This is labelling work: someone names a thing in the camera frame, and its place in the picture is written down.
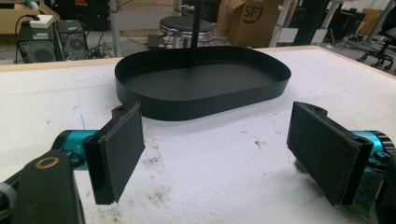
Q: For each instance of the black office chair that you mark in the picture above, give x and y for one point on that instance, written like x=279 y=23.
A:
x=381 y=40

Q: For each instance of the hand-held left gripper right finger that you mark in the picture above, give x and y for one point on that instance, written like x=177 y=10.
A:
x=327 y=152

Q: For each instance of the black computer tower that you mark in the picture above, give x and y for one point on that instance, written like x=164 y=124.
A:
x=35 y=45

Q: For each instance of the black oval metal tray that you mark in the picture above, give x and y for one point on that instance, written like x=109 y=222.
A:
x=202 y=84

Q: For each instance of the round black stool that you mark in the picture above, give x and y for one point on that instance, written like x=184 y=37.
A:
x=186 y=29

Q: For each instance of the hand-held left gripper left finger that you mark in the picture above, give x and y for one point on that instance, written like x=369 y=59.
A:
x=116 y=152

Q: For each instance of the white metal table leg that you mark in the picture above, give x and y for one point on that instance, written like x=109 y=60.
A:
x=115 y=28

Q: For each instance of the grey computer tower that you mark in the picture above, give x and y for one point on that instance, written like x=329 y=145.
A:
x=73 y=40

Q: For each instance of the black vertical pole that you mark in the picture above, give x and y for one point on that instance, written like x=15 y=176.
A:
x=196 y=29

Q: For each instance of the white box device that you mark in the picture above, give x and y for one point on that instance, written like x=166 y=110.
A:
x=41 y=21

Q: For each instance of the wooden cabinet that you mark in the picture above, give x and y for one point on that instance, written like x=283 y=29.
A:
x=14 y=17

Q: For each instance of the brown cardboard box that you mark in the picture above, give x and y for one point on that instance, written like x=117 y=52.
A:
x=249 y=21

